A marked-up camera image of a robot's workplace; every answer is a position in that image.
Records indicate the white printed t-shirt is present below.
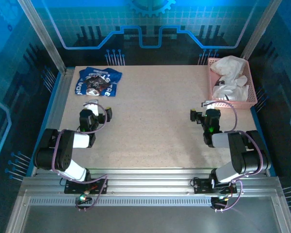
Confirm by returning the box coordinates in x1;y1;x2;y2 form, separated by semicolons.
209;55;249;101

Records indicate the blue printed t-shirt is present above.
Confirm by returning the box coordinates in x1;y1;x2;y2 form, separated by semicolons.
74;67;123;98

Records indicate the pink plastic basket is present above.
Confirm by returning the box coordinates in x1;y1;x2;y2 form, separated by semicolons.
206;57;259;110

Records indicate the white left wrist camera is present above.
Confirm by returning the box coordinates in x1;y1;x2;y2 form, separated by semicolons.
83;100;100;117

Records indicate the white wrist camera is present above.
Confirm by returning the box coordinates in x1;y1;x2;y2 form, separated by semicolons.
201;100;217;110
83;100;100;117

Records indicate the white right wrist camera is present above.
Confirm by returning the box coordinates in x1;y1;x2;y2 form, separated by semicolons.
201;100;217;110

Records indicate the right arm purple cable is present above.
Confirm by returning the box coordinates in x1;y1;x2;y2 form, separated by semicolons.
207;101;264;212

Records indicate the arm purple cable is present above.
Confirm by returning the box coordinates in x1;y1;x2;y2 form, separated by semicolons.
207;101;264;212
50;102;109;212

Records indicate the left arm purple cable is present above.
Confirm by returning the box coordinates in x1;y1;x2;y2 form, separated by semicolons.
50;102;109;212

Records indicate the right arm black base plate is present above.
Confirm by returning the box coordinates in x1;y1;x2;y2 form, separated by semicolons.
192;178;238;195

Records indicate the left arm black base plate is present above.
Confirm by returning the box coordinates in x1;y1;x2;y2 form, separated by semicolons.
64;178;109;195

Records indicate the aluminium profile frame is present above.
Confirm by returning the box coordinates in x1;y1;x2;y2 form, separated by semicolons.
4;166;291;233

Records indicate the slotted grey cable duct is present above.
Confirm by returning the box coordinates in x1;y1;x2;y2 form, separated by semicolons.
28;197;276;208

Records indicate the aluminium frame post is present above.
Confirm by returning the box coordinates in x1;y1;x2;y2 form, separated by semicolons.
239;0;286;60
16;0;68;75

